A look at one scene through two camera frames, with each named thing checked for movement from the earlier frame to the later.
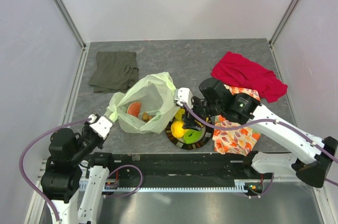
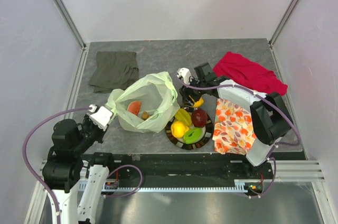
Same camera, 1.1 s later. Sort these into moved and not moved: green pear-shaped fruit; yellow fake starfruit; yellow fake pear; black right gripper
Moved: black right gripper
Not moved: yellow fake pear; green pear-shaped fruit; yellow fake starfruit
